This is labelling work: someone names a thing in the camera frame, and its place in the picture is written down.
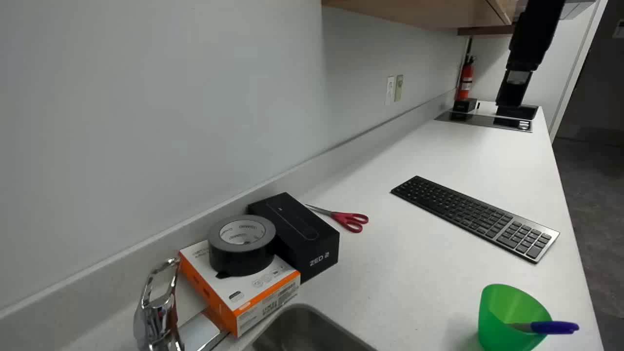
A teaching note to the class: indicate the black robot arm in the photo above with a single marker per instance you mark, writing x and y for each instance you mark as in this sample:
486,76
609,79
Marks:
527,50

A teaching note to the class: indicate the black duct tape roll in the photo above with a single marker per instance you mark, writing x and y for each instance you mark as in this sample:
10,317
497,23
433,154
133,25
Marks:
240,247

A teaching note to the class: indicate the chrome sink faucet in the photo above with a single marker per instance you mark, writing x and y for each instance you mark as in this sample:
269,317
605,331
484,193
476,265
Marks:
154,323

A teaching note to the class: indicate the wooden upper cabinet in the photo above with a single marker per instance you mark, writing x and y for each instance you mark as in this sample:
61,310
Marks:
466,17

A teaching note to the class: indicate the orange and white box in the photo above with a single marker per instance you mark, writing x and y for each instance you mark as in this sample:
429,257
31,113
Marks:
238,304

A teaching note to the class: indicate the green plastic cup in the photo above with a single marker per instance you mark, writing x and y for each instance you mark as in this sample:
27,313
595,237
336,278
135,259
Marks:
501,310

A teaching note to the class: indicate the black rectangular box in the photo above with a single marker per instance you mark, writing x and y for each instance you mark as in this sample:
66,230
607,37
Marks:
300,239

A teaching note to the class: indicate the red handled scissors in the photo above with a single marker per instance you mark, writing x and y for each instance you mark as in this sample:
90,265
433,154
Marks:
349,222

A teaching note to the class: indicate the red fire extinguisher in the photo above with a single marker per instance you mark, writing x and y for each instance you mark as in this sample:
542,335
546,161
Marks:
464,81

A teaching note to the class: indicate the white wall outlet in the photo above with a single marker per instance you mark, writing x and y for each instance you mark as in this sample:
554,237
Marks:
394,89

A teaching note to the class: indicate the blue marker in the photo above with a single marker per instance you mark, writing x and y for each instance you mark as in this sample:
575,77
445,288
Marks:
548,329

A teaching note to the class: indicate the black and silver keyboard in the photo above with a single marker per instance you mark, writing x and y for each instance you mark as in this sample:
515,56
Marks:
511,233

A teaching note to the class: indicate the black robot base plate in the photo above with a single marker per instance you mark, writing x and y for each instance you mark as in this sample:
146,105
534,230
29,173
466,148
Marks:
486,116

